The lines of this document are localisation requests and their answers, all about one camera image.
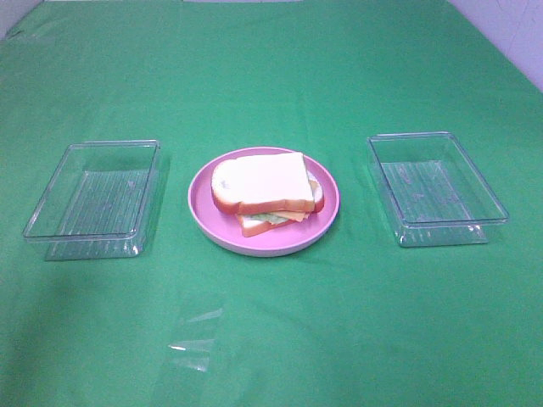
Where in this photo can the green lettuce leaf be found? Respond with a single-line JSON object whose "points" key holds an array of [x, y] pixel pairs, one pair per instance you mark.
{"points": [[268, 217]]}

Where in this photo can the bread slice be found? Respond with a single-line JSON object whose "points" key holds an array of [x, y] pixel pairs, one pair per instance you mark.
{"points": [[263, 183], [251, 228]]}

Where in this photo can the yellow cheese slice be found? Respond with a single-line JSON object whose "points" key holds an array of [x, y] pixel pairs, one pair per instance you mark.
{"points": [[319, 199]]}

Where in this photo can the pink round plate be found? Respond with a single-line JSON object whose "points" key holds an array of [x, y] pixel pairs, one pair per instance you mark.
{"points": [[225, 230]]}

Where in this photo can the green tablecloth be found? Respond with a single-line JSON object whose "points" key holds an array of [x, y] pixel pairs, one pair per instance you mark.
{"points": [[354, 320]]}

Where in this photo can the right clear plastic tray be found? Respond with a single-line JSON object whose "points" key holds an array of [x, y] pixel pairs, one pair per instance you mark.
{"points": [[432, 192]]}

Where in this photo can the clear plastic tray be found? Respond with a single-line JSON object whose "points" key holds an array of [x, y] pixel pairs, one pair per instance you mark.
{"points": [[102, 201], [432, 192]]}

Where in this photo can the clear plastic film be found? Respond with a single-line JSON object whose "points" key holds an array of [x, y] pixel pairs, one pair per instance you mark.
{"points": [[195, 331]]}

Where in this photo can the left clear plastic tray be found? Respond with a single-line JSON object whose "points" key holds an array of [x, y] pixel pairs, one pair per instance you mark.
{"points": [[102, 201]]}

